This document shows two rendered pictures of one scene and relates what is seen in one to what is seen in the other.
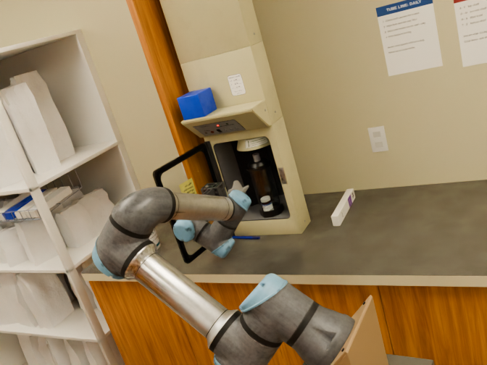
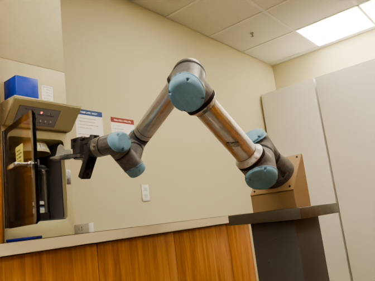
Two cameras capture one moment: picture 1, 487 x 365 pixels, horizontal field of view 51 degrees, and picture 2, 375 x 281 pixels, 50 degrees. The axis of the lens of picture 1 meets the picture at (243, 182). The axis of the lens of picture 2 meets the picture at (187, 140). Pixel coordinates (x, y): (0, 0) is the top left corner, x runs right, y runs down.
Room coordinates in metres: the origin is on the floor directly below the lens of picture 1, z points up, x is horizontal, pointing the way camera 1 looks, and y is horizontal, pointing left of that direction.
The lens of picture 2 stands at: (1.13, 1.61, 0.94)
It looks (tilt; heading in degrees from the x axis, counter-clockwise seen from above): 11 degrees up; 276
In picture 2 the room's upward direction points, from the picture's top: 7 degrees counter-clockwise
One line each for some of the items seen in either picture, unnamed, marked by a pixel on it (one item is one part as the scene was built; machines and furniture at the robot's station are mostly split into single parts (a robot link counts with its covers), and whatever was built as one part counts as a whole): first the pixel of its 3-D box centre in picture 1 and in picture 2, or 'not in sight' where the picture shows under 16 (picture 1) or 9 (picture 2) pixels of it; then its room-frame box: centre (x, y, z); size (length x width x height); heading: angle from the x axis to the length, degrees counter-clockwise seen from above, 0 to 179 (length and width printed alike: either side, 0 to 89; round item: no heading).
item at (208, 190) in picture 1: (211, 199); (86, 148); (1.69, 0.12, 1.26); 0.12 x 0.08 x 0.09; 148
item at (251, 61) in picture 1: (255, 140); (23, 153); (2.07, -0.10, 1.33); 0.32 x 0.25 x 0.77; 58
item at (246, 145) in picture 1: (255, 137); (29, 148); (2.04, -0.10, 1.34); 0.18 x 0.18 x 0.05
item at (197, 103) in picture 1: (197, 103); (21, 90); (1.97, 0.08, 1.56); 0.10 x 0.10 x 0.09; 58
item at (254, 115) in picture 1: (225, 123); (43, 115); (1.91, 0.00, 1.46); 0.32 x 0.12 x 0.10; 58
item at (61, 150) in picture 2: not in sight; (59, 152); (1.79, 0.12, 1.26); 0.09 x 0.03 x 0.06; 4
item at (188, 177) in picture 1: (195, 202); (19, 172); (1.92, 0.21, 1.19); 0.30 x 0.01 x 0.40; 138
